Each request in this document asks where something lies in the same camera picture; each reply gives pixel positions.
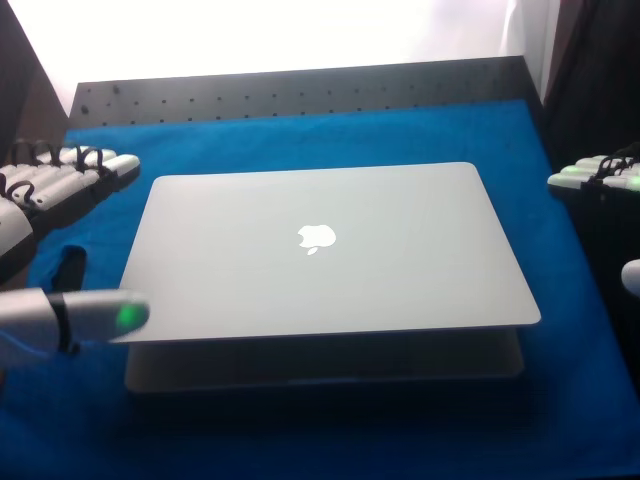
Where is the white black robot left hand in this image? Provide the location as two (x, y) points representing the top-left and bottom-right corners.
(0, 139), (151, 362)

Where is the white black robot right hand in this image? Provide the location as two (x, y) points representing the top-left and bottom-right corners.
(546, 142), (640, 297)

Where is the blue cloth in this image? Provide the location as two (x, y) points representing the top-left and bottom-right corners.
(0, 97), (640, 480)

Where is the dark brown curtain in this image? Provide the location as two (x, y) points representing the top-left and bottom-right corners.
(541, 0), (640, 156)
(0, 0), (70, 169)

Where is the silver laptop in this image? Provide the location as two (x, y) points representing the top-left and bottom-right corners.
(118, 160), (543, 397)

